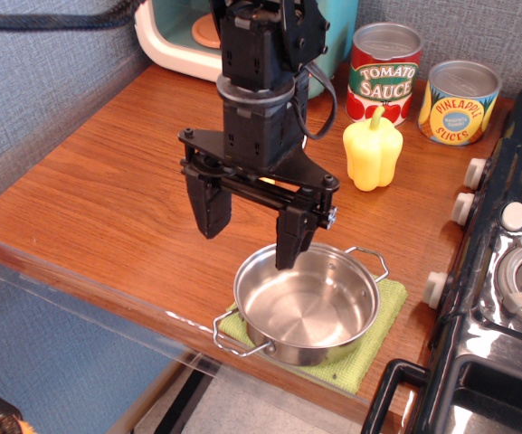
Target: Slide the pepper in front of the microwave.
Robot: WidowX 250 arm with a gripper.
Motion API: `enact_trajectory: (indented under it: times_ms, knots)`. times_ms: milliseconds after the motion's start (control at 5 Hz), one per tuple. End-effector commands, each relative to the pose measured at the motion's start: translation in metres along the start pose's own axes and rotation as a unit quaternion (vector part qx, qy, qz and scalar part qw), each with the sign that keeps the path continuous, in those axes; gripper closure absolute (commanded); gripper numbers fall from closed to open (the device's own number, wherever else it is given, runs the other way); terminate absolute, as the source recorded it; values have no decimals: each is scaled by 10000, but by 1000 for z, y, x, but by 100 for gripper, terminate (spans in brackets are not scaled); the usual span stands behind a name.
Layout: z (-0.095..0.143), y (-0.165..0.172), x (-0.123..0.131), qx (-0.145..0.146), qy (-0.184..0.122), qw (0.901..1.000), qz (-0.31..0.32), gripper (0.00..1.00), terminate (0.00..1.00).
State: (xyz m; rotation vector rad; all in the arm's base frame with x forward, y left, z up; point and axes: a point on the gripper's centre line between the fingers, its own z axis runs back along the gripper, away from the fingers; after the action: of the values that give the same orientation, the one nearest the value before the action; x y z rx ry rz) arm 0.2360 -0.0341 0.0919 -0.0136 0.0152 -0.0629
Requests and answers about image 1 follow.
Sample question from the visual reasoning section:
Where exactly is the white stove knob middle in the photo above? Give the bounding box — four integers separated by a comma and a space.
451, 193, 475, 226

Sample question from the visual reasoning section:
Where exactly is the white stove knob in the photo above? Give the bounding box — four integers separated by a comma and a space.
451, 193, 475, 226
422, 271, 448, 309
463, 158, 488, 190

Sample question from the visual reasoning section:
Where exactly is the pineapple slices can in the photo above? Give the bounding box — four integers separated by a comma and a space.
418, 60, 502, 146

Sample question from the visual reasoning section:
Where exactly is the orange microwave plate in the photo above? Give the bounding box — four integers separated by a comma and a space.
191, 14, 221, 49

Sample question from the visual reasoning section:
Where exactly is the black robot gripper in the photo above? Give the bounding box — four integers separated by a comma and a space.
178, 72, 339, 270

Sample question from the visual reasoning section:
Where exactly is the white stove knob bottom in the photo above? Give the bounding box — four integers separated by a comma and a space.
422, 271, 448, 309

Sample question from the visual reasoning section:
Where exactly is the white stove knob top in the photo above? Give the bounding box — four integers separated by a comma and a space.
463, 158, 488, 190

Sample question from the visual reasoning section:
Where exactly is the yellow toy capsicum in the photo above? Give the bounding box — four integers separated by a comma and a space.
343, 106, 403, 192

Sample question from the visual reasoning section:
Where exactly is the black toy stove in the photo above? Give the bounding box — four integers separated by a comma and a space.
363, 90, 522, 433

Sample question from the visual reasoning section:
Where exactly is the stainless steel pot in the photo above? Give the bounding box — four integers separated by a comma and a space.
213, 242, 389, 366

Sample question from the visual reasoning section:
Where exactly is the tomato sauce can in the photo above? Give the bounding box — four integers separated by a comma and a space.
346, 22, 423, 126

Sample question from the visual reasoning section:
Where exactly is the green cloth mat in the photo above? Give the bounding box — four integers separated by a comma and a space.
217, 275, 409, 395

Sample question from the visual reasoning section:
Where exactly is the black braided cable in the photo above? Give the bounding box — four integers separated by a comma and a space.
0, 0, 148, 32

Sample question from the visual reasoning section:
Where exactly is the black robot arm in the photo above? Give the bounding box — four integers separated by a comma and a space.
178, 1, 339, 269

